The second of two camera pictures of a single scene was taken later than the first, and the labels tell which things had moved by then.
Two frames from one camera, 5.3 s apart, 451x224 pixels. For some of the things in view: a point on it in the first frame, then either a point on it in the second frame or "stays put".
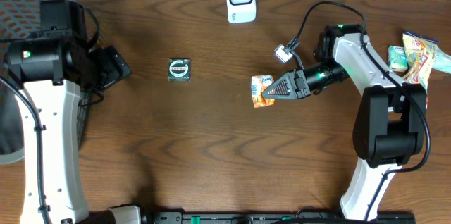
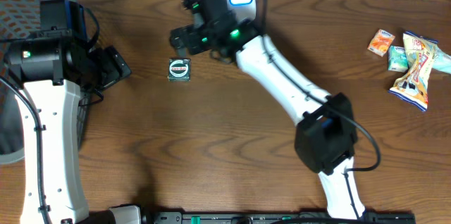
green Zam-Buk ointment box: [179, 70] stays put
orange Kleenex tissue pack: [258, 84] → [380, 42]
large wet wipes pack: [442, 61] stays put
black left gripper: [115, 64] stays put
